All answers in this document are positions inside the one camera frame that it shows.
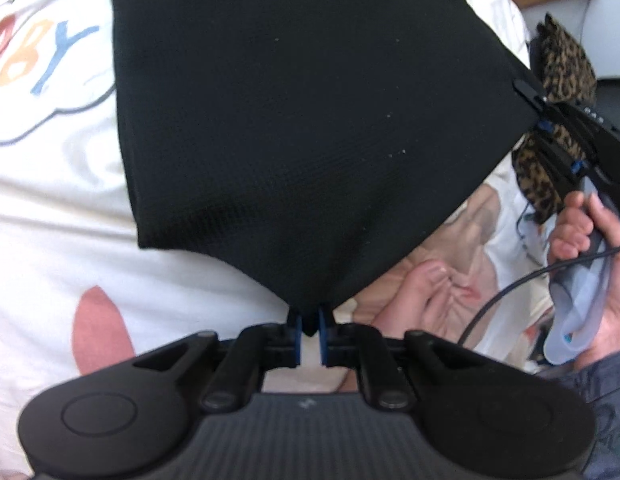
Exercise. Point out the person's navy pants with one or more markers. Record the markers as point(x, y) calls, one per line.
point(614, 450)

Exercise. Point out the cream bear printed blanket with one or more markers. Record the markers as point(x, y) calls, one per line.
point(55, 220)

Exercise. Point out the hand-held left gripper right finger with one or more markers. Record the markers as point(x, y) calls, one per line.
point(322, 342)

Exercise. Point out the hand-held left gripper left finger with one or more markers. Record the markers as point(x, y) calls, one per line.
point(299, 342)

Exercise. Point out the person's right forearm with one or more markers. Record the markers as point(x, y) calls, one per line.
point(609, 370)

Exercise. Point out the black knit garment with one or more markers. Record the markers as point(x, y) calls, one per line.
point(290, 135)

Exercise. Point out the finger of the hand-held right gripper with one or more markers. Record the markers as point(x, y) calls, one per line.
point(552, 152)
point(529, 94)

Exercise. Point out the leopard print cloth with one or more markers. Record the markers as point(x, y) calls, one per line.
point(564, 60)

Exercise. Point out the person's bare foot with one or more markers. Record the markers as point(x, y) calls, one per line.
point(414, 295)

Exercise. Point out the person's right hand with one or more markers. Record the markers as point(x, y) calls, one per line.
point(617, 300)

